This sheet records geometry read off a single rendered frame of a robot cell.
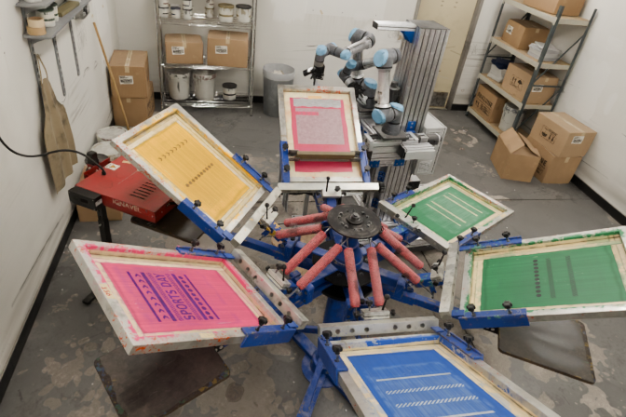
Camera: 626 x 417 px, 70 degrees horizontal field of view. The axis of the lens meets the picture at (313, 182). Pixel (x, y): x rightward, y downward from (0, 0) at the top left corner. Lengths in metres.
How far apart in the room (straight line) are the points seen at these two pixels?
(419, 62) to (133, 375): 2.79
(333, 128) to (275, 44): 3.53
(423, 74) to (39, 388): 3.39
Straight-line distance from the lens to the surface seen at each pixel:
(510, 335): 2.69
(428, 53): 3.65
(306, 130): 3.24
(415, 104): 3.78
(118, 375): 2.24
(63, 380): 3.49
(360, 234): 2.37
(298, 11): 6.59
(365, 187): 3.04
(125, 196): 2.93
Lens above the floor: 2.77
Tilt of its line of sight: 33 degrees down
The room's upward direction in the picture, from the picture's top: 8 degrees clockwise
